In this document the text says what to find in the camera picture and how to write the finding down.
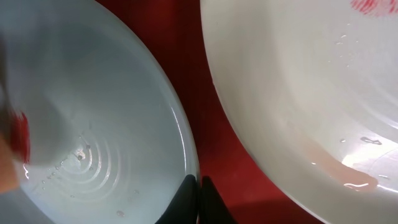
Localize red plastic tray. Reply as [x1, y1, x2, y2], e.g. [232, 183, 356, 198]
[99, 0, 317, 223]

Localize light blue plate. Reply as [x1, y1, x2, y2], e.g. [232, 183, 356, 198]
[1, 1, 199, 223]

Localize white plate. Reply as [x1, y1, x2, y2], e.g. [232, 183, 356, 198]
[200, 0, 397, 223]

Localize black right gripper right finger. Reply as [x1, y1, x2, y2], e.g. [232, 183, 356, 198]
[199, 176, 238, 224]

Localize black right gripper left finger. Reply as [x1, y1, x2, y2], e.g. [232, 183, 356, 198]
[155, 174, 198, 224]

